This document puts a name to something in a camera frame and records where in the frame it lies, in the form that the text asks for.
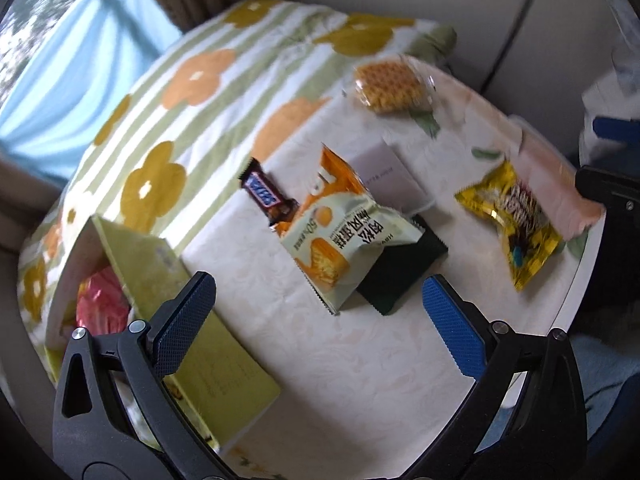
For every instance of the yellow foil snack packet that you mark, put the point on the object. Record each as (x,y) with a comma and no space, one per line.
(515,220)

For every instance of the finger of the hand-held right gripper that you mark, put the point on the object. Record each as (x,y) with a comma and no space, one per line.
(605,187)
(617,126)

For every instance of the window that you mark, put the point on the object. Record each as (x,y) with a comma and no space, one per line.
(45,10)

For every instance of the orange and cream cake packet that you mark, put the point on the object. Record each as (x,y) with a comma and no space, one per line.
(345,240)

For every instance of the floral striped blanket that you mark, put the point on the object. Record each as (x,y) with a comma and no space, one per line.
(200,125)

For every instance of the clear waffle packet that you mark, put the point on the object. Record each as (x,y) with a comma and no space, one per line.
(390,85)

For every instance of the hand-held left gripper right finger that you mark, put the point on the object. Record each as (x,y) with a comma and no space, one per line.
(452,327)

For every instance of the brown chocolate bar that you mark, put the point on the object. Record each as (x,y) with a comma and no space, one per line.
(262,192)

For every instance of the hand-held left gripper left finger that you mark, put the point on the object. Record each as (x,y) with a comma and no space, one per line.
(182,325)

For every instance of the lilac grey packet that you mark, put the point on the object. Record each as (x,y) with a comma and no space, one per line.
(390,175)

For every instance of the yellow-green cardboard box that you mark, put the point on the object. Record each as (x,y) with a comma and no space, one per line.
(215,365)

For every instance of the dark green packet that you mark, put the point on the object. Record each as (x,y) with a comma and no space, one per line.
(400,275)

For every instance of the pink snack packet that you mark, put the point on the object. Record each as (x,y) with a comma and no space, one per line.
(100,305)

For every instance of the white plastic bag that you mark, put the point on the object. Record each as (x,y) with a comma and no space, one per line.
(605,95)

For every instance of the light blue cloth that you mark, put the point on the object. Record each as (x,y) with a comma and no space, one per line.
(75,85)

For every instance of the person's blue pants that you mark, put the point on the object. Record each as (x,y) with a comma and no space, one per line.
(600,375)

